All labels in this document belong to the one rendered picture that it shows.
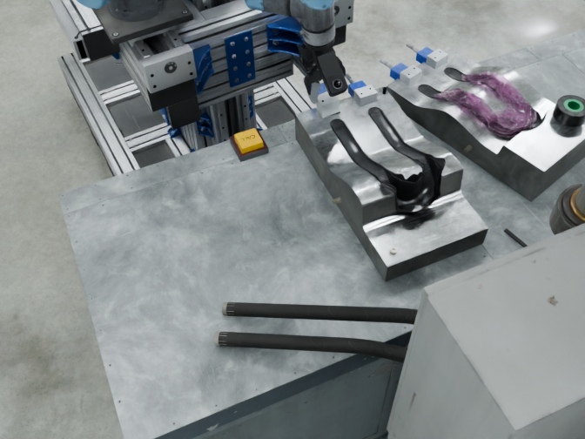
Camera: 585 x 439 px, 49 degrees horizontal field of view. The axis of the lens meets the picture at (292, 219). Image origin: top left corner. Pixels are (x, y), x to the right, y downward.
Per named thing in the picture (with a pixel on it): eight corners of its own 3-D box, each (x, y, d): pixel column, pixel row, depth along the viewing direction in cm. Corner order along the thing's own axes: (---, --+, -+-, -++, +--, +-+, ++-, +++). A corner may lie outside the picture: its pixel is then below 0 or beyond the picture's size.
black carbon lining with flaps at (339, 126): (326, 127, 164) (326, 99, 156) (380, 110, 168) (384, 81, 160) (391, 225, 144) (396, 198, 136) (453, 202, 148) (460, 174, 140)
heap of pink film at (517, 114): (426, 99, 171) (430, 77, 165) (469, 71, 178) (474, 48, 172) (504, 151, 159) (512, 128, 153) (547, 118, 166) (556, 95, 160)
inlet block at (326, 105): (300, 82, 169) (299, 69, 164) (318, 75, 169) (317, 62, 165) (322, 118, 163) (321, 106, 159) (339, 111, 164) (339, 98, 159)
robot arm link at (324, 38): (340, 26, 139) (306, 39, 138) (341, 41, 143) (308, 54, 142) (326, 3, 142) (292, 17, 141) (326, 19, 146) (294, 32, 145)
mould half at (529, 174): (384, 100, 180) (387, 69, 172) (445, 61, 190) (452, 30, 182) (531, 202, 156) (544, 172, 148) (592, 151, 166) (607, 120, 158)
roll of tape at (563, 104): (548, 119, 158) (552, 108, 156) (559, 101, 162) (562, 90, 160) (580, 131, 156) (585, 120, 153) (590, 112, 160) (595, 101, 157)
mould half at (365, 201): (295, 138, 171) (294, 100, 161) (380, 111, 177) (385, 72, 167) (385, 282, 143) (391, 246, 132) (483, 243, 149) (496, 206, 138)
